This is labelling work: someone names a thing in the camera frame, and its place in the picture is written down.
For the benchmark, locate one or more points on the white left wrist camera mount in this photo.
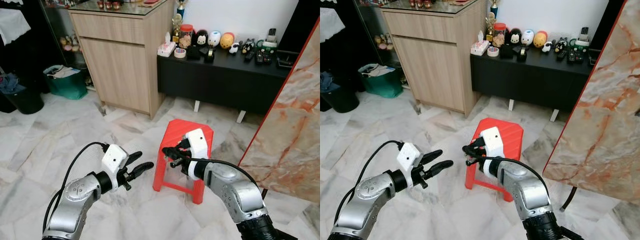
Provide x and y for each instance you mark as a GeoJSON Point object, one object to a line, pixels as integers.
{"type": "Point", "coordinates": [114, 157]}
{"type": "Point", "coordinates": [409, 155]}

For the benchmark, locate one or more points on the white cloth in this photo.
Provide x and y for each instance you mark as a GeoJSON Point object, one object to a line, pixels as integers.
{"type": "Point", "coordinates": [14, 25]}
{"type": "Point", "coordinates": [330, 24]}

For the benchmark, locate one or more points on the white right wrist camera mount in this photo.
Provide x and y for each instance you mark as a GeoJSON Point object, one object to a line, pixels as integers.
{"type": "Point", "coordinates": [197, 142]}
{"type": "Point", "coordinates": [492, 140]}

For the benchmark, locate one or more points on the green desk organiser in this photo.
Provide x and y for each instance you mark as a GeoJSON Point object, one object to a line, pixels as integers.
{"type": "Point", "coordinates": [579, 49]}
{"type": "Point", "coordinates": [266, 50]}

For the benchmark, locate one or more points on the yellow round figurine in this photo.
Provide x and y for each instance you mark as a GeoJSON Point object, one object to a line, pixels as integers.
{"type": "Point", "coordinates": [227, 41]}
{"type": "Point", "coordinates": [540, 40]}

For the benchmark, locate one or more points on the black bin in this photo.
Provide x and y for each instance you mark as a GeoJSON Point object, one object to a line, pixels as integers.
{"type": "Point", "coordinates": [22, 100]}
{"type": "Point", "coordinates": [340, 99]}

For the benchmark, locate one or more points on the black round figurine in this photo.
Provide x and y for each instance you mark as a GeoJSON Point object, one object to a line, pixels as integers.
{"type": "Point", "coordinates": [514, 38]}
{"type": "Point", "coordinates": [201, 39]}

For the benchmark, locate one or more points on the small panda figurine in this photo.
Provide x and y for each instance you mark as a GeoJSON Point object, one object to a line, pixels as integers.
{"type": "Point", "coordinates": [234, 48]}
{"type": "Point", "coordinates": [547, 47]}

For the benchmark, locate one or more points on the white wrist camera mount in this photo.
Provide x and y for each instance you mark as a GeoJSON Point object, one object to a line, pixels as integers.
{"type": "Point", "coordinates": [409, 155]}
{"type": "Point", "coordinates": [492, 140]}
{"type": "Point", "coordinates": [197, 142]}
{"type": "Point", "coordinates": [114, 157]}

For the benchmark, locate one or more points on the pink white tissue box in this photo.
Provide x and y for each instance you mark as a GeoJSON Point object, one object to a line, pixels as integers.
{"type": "Point", "coordinates": [166, 48]}
{"type": "Point", "coordinates": [479, 47]}

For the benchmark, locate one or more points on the white tape roll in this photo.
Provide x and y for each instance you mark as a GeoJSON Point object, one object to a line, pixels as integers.
{"type": "Point", "coordinates": [180, 53]}
{"type": "Point", "coordinates": [492, 51]}

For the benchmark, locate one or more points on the white round figurine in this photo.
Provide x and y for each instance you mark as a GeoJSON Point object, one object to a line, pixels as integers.
{"type": "Point", "coordinates": [527, 38]}
{"type": "Point", "coordinates": [214, 39]}

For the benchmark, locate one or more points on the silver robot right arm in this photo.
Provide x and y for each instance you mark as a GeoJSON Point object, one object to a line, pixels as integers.
{"type": "Point", "coordinates": [530, 195]}
{"type": "Point", "coordinates": [240, 195]}

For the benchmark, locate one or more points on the blue gold trophy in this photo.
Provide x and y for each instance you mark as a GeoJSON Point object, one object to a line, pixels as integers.
{"type": "Point", "coordinates": [181, 7]}
{"type": "Point", "coordinates": [494, 7]}

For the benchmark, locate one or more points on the light wooden cabinet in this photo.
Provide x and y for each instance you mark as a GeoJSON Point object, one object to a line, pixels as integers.
{"type": "Point", "coordinates": [432, 60]}
{"type": "Point", "coordinates": [120, 60]}

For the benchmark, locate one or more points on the dark metal table leg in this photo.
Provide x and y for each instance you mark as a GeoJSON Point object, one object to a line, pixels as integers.
{"type": "Point", "coordinates": [569, 199]}
{"type": "Point", "coordinates": [264, 194]}

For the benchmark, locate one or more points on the black remote control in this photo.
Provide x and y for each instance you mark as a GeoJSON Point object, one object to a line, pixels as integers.
{"type": "Point", "coordinates": [562, 54]}
{"type": "Point", "coordinates": [249, 56]}

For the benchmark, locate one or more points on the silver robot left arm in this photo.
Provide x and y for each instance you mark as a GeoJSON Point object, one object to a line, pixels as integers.
{"type": "Point", "coordinates": [75, 200]}
{"type": "Point", "coordinates": [370, 197]}

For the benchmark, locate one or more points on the marble table with red edge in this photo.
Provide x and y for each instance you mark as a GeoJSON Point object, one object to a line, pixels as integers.
{"type": "Point", "coordinates": [290, 125]}
{"type": "Point", "coordinates": [600, 120]}

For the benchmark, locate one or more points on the red lidded jar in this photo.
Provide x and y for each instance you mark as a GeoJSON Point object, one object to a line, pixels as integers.
{"type": "Point", "coordinates": [499, 35]}
{"type": "Point", "coordinates": [186, 36]}

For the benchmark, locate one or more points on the black low console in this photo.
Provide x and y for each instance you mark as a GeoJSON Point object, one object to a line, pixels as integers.
{"type": "Point", "coordinates": [220, 80]}
{"type": "Point", "coordinates": [530, 80]}

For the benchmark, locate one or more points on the red plastic stool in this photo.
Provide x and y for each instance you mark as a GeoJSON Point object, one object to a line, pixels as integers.
{"type": "Point", "coordinates": [177, 135]}
{"type": "Point", "coordinates": [510, 135]}

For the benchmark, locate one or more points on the small gold trophy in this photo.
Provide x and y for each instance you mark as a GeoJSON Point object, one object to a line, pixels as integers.
{"type": "Point", "coordinates": [177, 27]}
{"type": "Point", "coordinates": [490, 26]}

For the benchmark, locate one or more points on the green bag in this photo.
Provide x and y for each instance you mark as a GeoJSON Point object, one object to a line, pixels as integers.
{"type": "Point", "coordinates": [67, 84]}
{"type": "Point", "coordinates": [382, 82]}

